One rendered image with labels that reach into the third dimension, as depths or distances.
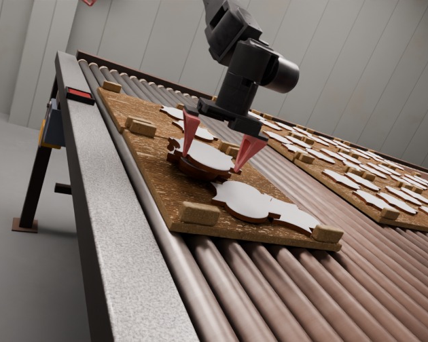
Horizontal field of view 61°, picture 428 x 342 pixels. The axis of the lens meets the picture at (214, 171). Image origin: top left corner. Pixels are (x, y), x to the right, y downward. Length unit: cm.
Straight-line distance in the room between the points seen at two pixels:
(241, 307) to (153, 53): 334
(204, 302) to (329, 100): 415
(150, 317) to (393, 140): 499
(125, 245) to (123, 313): 11
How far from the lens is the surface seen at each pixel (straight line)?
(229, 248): 55
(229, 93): 58
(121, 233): 49
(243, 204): 64
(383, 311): 62
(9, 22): 370
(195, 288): 44
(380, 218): 109
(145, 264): 45
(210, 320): 41
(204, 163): 61
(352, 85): 461
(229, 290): 46
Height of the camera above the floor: 116
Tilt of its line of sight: 17 degrees down
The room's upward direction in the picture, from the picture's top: 22 degrees clockwise
